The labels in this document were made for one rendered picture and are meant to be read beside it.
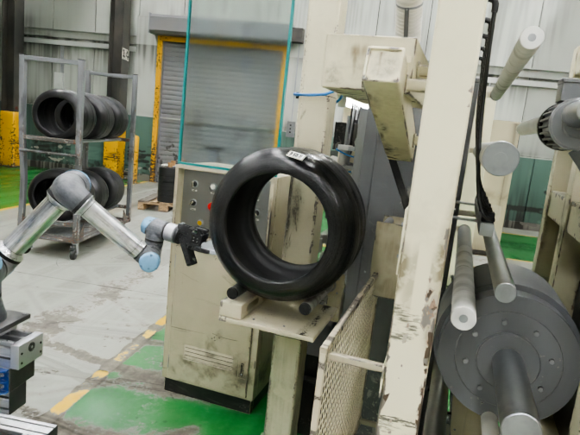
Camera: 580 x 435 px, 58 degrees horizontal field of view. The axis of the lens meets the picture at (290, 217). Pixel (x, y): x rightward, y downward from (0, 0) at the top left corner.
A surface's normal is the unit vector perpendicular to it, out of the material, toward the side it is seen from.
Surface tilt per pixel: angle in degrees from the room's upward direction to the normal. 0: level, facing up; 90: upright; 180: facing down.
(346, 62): 90
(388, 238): 90
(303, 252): 90
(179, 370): 90
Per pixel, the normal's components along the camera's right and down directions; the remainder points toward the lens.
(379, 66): -0.27, -0.18
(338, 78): -0.32, 0.13
